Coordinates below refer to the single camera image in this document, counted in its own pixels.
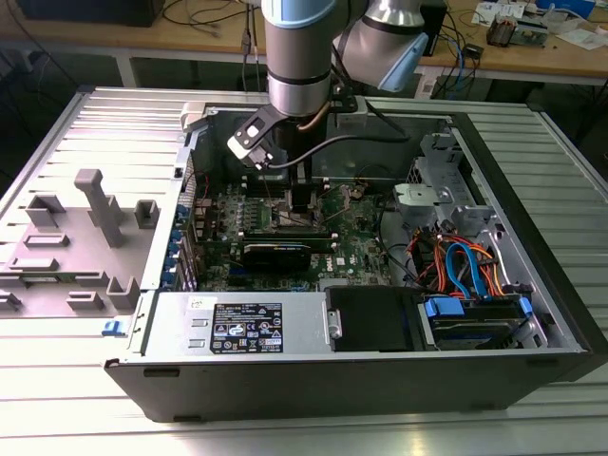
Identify grey parts rack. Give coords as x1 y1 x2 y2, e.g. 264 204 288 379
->
0 168 162 320

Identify black looped wire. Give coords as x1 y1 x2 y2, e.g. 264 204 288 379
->
354 163 396 187

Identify copper finned heatsink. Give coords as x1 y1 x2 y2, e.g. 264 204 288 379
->
487 12 518 48

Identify large black box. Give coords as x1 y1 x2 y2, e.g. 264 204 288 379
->
17 0 166 29

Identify hard disk in blue carrier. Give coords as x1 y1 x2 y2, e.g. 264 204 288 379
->
416 293 534 352

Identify metal locking lever wire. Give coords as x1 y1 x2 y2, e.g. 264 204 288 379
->
259 168 276 206
321 182 355 224

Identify grey electronic device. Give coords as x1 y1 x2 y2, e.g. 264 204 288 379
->
515 16 553 48

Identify blue hanging cable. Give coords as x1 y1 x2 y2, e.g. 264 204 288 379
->
453 40 470 94

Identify long black wire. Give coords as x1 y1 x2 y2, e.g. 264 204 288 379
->
377 199 422 289

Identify blue flat wire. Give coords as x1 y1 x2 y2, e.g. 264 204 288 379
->
445 241 486 300

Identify black tower device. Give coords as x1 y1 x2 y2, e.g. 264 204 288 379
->
420 0 448 57

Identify silver power supply unit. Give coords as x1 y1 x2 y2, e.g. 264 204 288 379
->
140 290 333 358

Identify silver latch bracket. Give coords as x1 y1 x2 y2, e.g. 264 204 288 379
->
391 182 437 219

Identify wooden desk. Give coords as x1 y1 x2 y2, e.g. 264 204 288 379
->
0 0 608 89

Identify white labelled box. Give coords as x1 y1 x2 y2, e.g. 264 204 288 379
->
416 66 438 99

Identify orange wire bundle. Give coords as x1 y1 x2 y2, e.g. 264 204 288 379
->
474 242 512 298

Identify copper coloured cable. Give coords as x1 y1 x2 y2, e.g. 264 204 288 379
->
297 100 330 132

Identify thin red wire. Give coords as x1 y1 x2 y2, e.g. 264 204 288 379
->
182 173 211 203

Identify black open PC case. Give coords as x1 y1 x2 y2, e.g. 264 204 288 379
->
103 97 608 424

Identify clear plastic bag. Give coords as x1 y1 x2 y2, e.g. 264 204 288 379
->
541 0 598 33

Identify green motherboard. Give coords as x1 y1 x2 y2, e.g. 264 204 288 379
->
189 182 398 292

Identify white printed papers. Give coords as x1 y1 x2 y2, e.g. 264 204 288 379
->
473 0 526 26

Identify white paper sheet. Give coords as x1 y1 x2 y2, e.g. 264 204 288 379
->
554 28 608 51

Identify silver metal drive cage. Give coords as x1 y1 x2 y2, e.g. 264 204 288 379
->
392 131 547 305

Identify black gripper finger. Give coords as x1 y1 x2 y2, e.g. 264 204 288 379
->
303 163 318 215
290 163 305 215

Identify black camera cable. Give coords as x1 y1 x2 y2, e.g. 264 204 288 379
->
268 99 413 168

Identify black graphics card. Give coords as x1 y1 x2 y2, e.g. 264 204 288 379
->
240 242 314 274

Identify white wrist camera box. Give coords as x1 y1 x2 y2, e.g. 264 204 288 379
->
226 104 287 171

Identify CPU socket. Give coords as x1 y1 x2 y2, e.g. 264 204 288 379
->
273 195 329 230

